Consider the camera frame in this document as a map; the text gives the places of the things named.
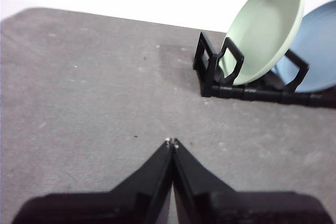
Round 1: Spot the black plate rack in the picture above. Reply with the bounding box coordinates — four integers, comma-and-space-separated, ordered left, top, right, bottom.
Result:
193, 31, 336, 109

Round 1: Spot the green plate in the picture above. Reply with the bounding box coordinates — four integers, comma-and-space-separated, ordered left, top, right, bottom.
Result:
219, 0, 305, 86

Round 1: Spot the blue plate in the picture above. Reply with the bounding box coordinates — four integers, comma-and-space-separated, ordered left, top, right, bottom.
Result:
271, 0, 336, 94

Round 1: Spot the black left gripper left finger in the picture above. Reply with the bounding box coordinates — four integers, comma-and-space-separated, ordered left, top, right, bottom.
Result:
12, 139, 174, 224

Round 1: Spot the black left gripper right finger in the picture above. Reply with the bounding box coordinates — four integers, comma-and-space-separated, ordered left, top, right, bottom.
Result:
172, 137, 333, 224

